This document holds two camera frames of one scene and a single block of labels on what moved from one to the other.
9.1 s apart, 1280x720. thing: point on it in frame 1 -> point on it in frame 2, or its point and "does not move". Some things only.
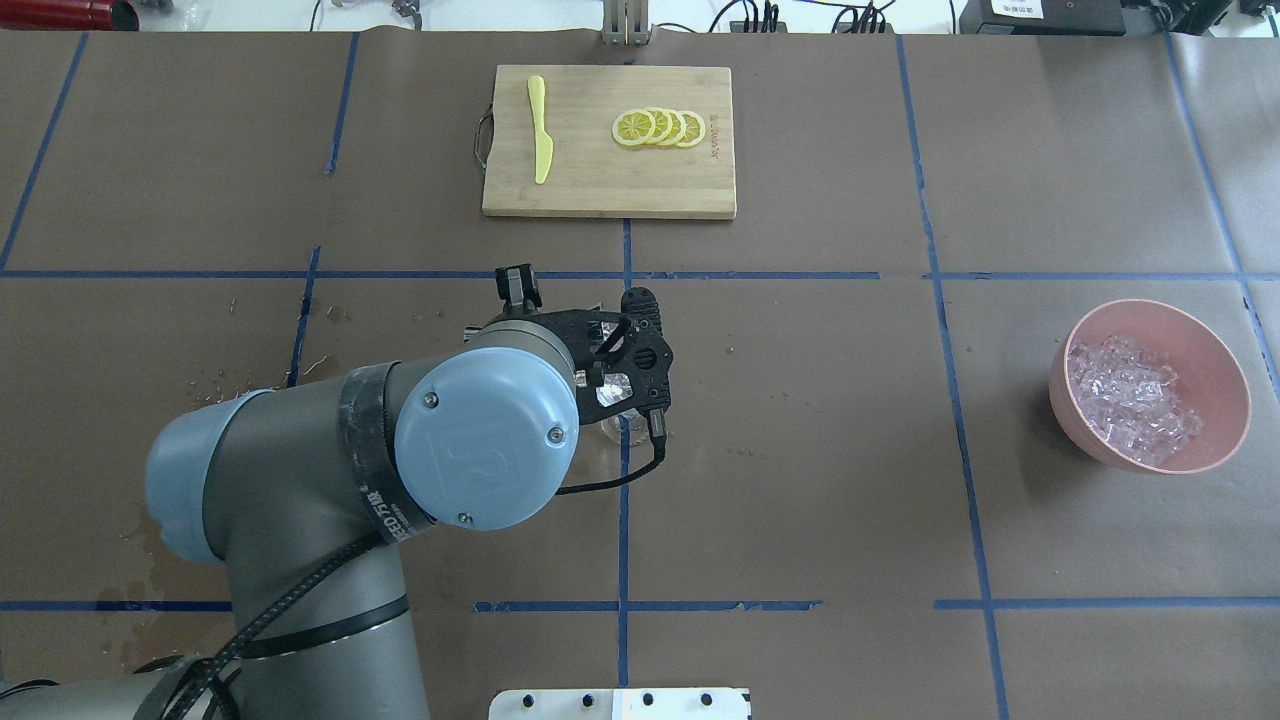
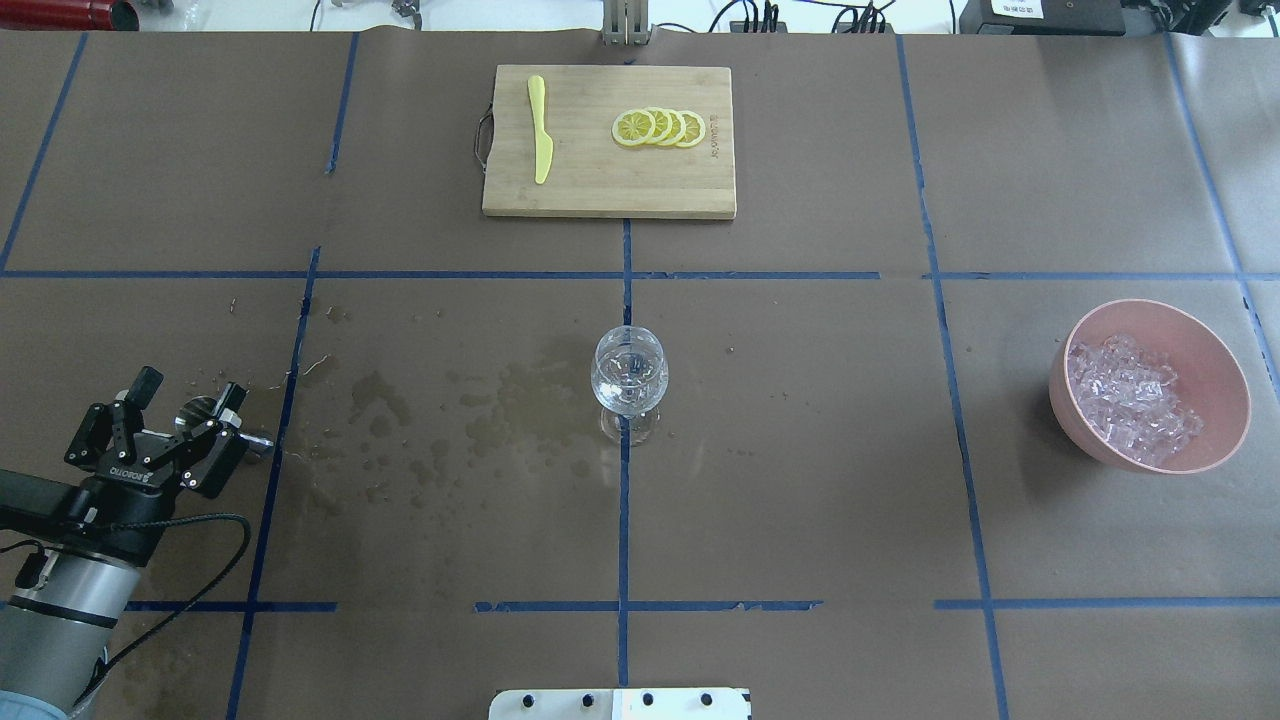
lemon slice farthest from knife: (694, 128) does not move
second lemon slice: (663, 126) does not move
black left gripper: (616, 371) -> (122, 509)
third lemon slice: (678, 127) does not move
